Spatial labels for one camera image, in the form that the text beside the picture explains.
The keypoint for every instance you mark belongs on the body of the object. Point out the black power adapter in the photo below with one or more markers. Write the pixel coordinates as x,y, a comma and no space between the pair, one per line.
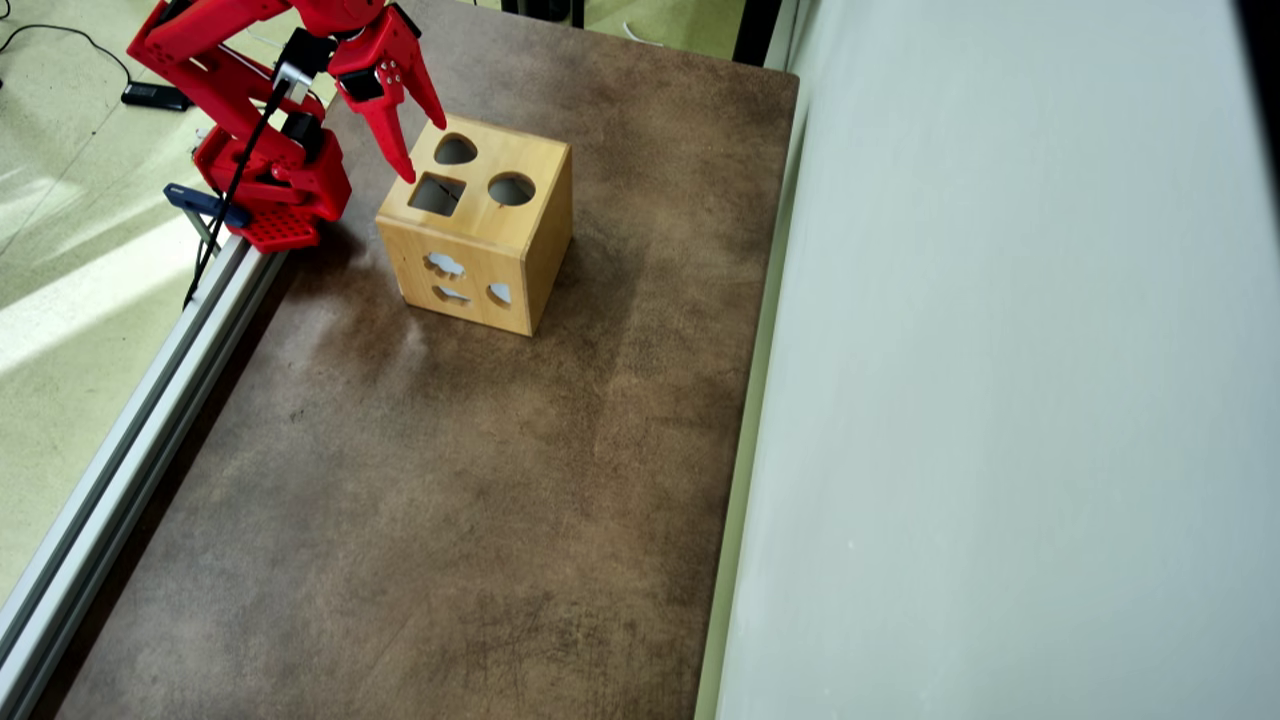
158,96

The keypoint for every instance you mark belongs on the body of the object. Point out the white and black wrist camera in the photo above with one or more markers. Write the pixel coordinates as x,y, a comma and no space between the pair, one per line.
300,65

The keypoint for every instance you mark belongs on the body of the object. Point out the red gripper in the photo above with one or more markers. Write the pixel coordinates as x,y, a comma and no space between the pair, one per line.
378,72

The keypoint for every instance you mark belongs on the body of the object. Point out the red robot arm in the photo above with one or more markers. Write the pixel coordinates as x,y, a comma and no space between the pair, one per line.
200,60

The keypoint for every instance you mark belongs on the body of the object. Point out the blue table clamp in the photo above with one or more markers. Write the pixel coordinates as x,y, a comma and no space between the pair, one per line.
200,203

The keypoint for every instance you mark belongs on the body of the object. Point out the aluminium profile rail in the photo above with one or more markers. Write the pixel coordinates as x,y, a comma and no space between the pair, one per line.
130,430

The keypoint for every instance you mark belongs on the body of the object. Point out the wooden shape sorter box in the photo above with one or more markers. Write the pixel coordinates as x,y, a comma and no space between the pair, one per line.
545,240

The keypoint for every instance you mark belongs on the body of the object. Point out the dark vertical post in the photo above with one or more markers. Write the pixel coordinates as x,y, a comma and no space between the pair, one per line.
757,30

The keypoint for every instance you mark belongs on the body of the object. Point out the black furniture base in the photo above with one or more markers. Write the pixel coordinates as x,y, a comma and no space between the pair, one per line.
545,10

